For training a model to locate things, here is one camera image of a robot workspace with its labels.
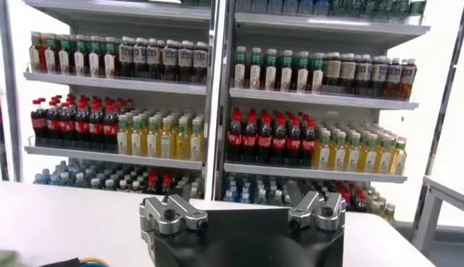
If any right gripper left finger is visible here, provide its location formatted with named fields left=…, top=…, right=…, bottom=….
left=139, top=183, right=210, bottom=252

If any yellow blue wire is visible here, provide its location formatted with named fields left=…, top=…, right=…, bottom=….
left=79, top=256, right=112, bottom=267

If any white-cap red tea bottle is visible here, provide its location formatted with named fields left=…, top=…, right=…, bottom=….
left=398, top=58, right=418, bottom=101

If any white-cap bottle blue label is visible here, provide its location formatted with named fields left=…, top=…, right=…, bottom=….
left=384, top=57, right=402, bottom=99
left=132, top=37, right=148, bottom=79
left=177, top=40, right=194, bottom=83
left=118, top=36, right=134, bottom=78
left=370, top=55, right=389, bottom=98
left=191, top=41, right=209, bottom=84
left=146, top=38, right=162, bottom=80
left=355, top=54, right=373, bottom=97
left=162, top=38, right=178, bottom=81

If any yellow tea bottle green label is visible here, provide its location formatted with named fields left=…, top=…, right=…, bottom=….
left=144, top=116, right=160, bottom=158
left=330, top=131, right=347, bottom=171
left=116, top=114, right=131, bottom=155
left=130, top=115, right=145, bottom=157
left=314, top=129, right=331, bottom=171
left=174, top=118, right=189, bottom=160
left=390, top=136, right=408, bottom=176
left=188, top=119, right=204, bottom=162
left=360, top=133, right=378, bottom=173
left=376, top=134, right=393, bottom=175
left=346, top=132, right=363, bottom=173
left=159, top=118, right=174, bottom=159

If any red-cap cola bottle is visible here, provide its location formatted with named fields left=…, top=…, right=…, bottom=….
left=286, top=118, right=302, bottom=164
left=257, top=115, right=273, bottom=163
left=46, top=100, right=62, bottom=141
left=227, top=112, right=243, bottom=160
left=300, top=119, right=317, bottom=165
left=30, top=98, right=47, bottom=141
left=59, top=102, right=76, bottom=142
left=88, top=103, right=105, bottom=144
left=242, top=114, right=258, bottom=161
left=75, top=102, right=91, bottom=144
left=103, top=104, right=120, bottom=145
left=271, top=116, right=287, bottom=163

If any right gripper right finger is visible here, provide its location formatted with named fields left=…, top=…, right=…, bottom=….
left=287, top=182, right=348, bottom=233

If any grey metal frame table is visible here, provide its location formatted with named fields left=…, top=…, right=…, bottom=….
left=411, top=176, right=464, bottom=255

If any grey metal shelf unit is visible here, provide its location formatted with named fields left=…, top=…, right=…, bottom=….
left=22, top=0, right=220, bottom=201
left=213, top=0, right=432, bottom=218

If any dark bottle beige label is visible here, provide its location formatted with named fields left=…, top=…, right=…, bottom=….
left=324, top=52, right=341, bottom=94
left=339, top=53, right=357, bottom=96

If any light green polo shirt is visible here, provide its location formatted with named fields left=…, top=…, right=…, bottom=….
left=0, top=249, right=21, bottom=267

